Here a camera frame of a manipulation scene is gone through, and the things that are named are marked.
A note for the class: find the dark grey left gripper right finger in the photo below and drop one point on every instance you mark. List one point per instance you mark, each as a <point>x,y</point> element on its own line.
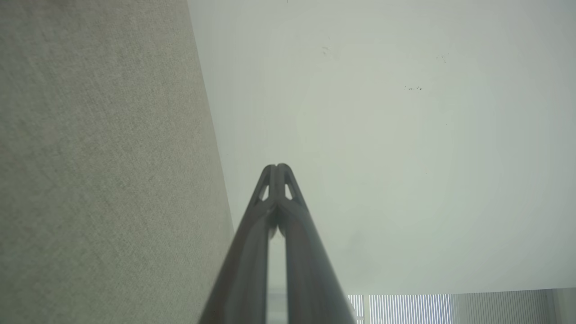
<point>310,279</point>

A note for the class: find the grey fabric pad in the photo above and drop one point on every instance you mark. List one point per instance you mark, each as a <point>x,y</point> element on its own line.
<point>90,180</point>

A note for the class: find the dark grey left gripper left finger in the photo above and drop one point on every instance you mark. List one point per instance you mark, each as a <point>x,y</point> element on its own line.
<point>243,279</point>

